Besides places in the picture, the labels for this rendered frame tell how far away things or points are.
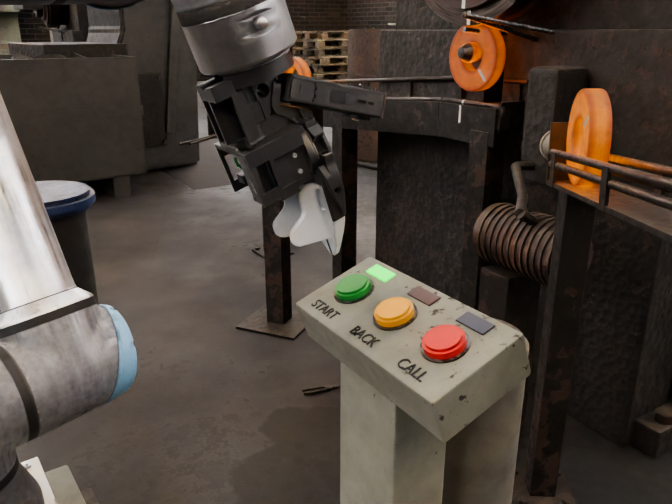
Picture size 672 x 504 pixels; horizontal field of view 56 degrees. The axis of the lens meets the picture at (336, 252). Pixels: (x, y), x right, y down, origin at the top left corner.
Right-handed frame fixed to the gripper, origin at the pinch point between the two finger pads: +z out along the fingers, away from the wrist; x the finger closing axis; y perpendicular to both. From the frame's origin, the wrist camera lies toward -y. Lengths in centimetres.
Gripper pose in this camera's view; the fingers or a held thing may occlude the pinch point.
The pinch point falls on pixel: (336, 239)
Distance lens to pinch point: 65.9
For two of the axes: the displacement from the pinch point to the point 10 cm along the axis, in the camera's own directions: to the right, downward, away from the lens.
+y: -8.0, 4.9, -3.5
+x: 5.3, 2.8, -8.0
